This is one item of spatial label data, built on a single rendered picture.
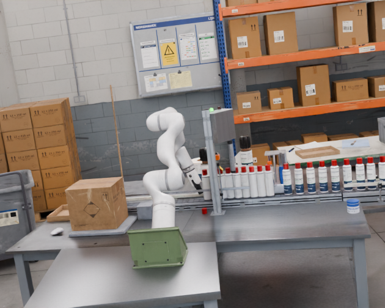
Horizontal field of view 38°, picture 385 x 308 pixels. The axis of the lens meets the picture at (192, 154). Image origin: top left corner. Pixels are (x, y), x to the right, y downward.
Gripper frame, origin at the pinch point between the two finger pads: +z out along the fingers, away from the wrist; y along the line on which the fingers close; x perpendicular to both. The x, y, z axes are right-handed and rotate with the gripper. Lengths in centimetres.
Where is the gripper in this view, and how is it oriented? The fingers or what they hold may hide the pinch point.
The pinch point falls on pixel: (200, 190)
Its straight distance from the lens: 373.7
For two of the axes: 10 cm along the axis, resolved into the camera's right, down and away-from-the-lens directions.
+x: -8.7, 4.1, 2.6
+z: 4.5, 8.9, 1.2
